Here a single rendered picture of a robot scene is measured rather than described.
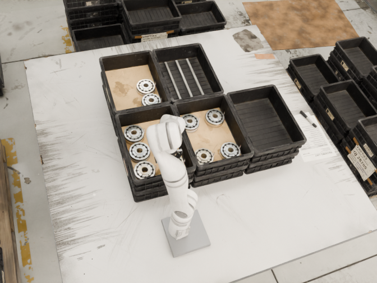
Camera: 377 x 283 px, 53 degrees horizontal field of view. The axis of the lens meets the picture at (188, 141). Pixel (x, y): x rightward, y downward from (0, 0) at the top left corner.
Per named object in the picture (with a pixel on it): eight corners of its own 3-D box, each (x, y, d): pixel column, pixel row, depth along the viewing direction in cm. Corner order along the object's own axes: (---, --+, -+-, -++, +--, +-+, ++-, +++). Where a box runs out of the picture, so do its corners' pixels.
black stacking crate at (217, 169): (248, 166, 192) (254, 154, 183) (194, 179, 184) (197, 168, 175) (220, 106, 212) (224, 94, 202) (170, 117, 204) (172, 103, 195)
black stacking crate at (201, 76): (220, 106, 212) (224, 93, 203) (170, 116, 204) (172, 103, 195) (197, 57, 232) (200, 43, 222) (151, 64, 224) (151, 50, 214)
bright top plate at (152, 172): (158, 176, 178) (158, 176, 177) (138, 182, 175) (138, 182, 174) (151, 159, 183) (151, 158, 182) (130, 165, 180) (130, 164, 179)
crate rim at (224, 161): (254, 156, 184) (255, 154, 182) (197, 170, 176) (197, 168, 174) (224, 95, 204) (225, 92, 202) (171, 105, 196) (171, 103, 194)
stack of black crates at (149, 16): (166, 37, 336) (170, -7, 299) (176, 60, 321) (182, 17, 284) (122, 44, 325) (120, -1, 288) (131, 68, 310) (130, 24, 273)
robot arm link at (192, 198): (179, 183, 155) (175, 202, 168) (171, 202, 149) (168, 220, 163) (201, 191, 154) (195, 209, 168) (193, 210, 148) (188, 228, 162)
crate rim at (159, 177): (197, 170, 176) (197, 168, 174) (134, 186, 168) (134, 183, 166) (171, 105, 196) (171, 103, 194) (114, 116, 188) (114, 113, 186)
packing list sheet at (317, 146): (339, 155, 217) (339, 154, 216) (305, 164, 210) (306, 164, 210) (311, 111, 233) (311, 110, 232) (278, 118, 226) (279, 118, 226)
